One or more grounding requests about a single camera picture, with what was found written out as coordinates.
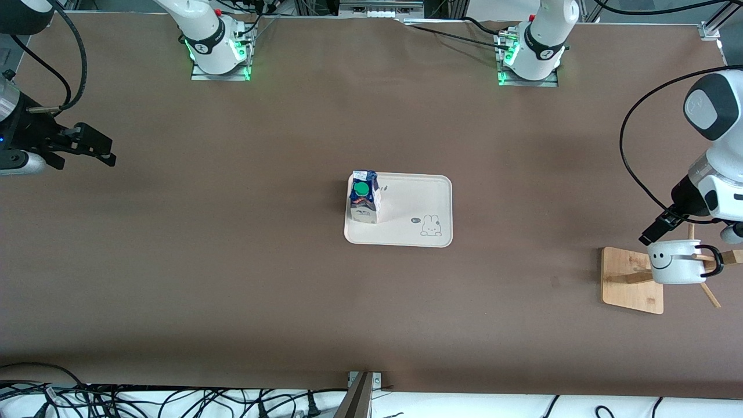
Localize wooden mug stand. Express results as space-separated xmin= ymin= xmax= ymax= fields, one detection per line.
xmin=601 ymin=224 xmax=743 ymax=315

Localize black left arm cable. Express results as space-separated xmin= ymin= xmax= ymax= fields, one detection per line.
xmin=618 ymin=67 xmax=743 ymax=224

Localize aluminium frame rail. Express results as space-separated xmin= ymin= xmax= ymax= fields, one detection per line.
xmin=699 ymin=0 xmax=743 ymax=67

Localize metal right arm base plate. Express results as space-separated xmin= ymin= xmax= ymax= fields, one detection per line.
xmin=190 ymin=35 xmax=253 ymax=82

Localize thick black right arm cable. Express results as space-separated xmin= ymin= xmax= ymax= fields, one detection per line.
xmin=26 ymin=0 xmax=89 ymax=114

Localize short black base cable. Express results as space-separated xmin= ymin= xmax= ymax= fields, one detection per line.
xmin=461 ymin=16 xmax=514 ymax=38

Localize black looped floor cable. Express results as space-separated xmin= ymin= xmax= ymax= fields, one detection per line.
xmin=0 ymin=362 xmax=93 ymax=401

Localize blue white milk carton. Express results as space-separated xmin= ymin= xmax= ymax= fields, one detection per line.
xmin=349 ymin=170 xmax=382 ymax=225

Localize cream rabbit print tray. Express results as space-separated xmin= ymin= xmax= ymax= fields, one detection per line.
xmin=344 ymin=172 xmax=453 ymax=248

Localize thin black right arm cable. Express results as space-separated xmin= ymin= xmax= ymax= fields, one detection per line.
xmin=10 ymin=35 xmax=72 ymax=111

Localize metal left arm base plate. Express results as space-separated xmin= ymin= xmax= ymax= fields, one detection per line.
xmin=495 ymin=32 xmax=560 ymax=88

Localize long black base cable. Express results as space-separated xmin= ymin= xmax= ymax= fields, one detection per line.
xmin=401 ymin=20 xmax=514 ymax=52

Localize metal connector rail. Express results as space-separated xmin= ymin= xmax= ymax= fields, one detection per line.
xmin=338 ymin=0 xmax=424 ymax=18

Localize white smiley cup black handle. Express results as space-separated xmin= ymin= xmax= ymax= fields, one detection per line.
xmin=646 ymin=239 xmax=724 ymax=285

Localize aluminium profile bar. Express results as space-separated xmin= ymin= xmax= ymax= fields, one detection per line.
xmin=333 ymin=372 xmax=375 ymax=418

